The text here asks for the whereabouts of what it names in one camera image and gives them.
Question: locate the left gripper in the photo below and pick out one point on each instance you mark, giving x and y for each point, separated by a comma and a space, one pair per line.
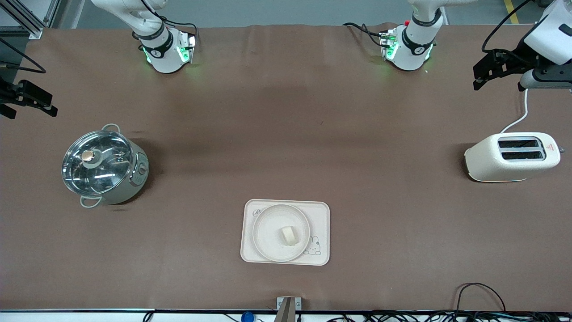
519, 58

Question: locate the small pale bun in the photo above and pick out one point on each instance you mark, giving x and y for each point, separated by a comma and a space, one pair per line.
289, 235

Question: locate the cream round plate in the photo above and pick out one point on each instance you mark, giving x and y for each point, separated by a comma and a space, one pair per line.
268, 232

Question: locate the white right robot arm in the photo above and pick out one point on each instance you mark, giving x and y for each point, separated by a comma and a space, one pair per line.
165, 58

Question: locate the cream rabbit print tray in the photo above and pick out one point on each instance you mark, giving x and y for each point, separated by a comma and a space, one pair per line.
319, 214

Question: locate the glass pot lid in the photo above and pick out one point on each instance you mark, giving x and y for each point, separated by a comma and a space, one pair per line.
96, 163

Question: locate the cream two-slot toaster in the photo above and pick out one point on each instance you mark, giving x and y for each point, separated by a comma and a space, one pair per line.
500, 163

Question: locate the steel electric cooking pot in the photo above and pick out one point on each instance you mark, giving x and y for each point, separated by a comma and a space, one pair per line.
138, 179

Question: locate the brown table mat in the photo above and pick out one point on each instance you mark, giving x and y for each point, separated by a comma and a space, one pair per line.
357, 134

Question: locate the blue round knob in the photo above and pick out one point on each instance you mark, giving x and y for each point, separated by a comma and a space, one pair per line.
247, 317

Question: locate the aluminium frame profile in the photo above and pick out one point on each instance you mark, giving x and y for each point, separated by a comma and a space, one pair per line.
31, 24

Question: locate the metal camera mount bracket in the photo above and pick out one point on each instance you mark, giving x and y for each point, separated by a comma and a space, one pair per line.
288, 308

